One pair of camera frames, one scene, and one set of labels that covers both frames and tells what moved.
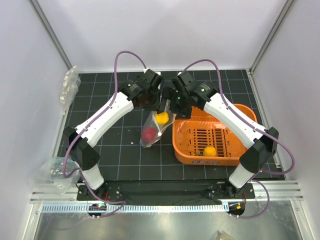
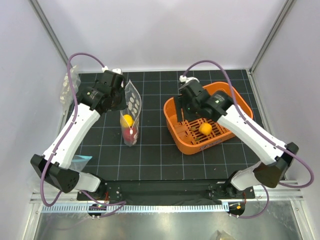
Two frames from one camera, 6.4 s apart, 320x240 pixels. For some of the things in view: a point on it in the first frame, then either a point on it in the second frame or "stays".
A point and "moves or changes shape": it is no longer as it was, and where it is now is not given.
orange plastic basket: (202, 139) moves or changes shape
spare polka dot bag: (72, 80) stays
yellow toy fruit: (162, 117) -> (126, 121)
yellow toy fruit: (209, 151) -> (205, 129)
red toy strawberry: (148, 134) -> (126, 135)
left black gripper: (156, 106) -> (122, 105)
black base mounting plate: (166, 191) stays
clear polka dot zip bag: (152, 130) -> (129, 118)
